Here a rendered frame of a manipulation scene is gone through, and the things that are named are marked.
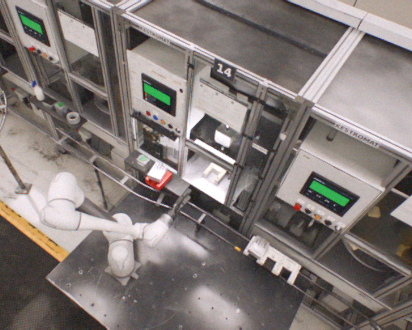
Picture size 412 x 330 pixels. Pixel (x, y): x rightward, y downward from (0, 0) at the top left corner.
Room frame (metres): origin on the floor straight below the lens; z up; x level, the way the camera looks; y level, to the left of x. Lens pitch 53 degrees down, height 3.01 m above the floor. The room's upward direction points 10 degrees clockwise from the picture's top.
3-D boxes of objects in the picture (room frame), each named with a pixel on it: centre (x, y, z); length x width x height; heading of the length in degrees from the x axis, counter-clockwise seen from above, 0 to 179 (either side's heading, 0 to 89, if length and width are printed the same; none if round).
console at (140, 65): (1.62, 0.30, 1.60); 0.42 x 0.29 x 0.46; 64
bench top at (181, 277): (0.76, 0.00, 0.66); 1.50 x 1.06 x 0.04; 64
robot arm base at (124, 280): (0.75, 0.41, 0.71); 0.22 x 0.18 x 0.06; 64
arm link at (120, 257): (0.77, 0.43, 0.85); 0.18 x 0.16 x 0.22; 17
